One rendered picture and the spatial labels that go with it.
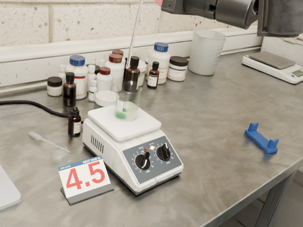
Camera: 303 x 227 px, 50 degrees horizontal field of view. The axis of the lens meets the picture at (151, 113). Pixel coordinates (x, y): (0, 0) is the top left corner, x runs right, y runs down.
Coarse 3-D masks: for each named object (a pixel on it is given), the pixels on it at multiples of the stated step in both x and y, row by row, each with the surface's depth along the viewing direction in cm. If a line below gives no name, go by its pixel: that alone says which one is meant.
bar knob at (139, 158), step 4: (148, 152) 64; (140, 156) 64; (144, 156) 63; (148, 156) 63; (136, 160) 63; (140, 160) 63; (144, 160) 62; (148, 160) 64; (136, 164) 63; (140, 164) 63; (144, 164) 62; (148, 164) 64; (140, 168) 63; (144, 168) 63
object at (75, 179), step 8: (72, 168) 61; (80, 168) 62; (88, 168) 63; (96, 168) 63; (104, 168) 64; (64, 176) 60; (72, 176) 61; (80, 176) 61; (88, 176) 62; (96, 176) 63; (104, 176) 64; (64, 184) 59; (72, 184) 60; (80, 184) 61; (88, 184) 61; (96, 184) 62; (72, 192) 59
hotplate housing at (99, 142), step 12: (84, 120) 71; (84, 132) 71; (96, 132) 67; (156, 132) 70; (84, 144) 73; (96, 144) 68; (108, 144) 65; (120, 144) 64; (132, 144) 65; (96, 156) 70; (108, 156) 66; (120, 156) 63; (120, 168) 64; (180, 168) 68; (132, 180) 61; (156, 180) 64
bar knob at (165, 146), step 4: (164, 144) 67; (160, 148) 67; (164, 148) 66; (168, 148) 67; (156, 152) 67; (160, 152) 67; (164, 152) 66; (168, 152) 66; (160, 156) 66; (164, 156) 66; (168, 156) 65; (164, 160) 66
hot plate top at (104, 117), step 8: (88, 112) 70; (96, 112) 70; (104, 112) 71; (112, 112) 71; (144, 112) 74; (96, 120) 67; (104, 120) 68; (112, 120) 68; (136, 120) 70; (144, 120) 70; (152, 120) 71; (104, 128) 66; (112, 128) 66; (120, 128) 66; (128, 128) 66; (136, 128) 67; (144, 128) 67; (152, 128) 68; (112, 136) 64; (120, 136) 63; (128, 136) 64
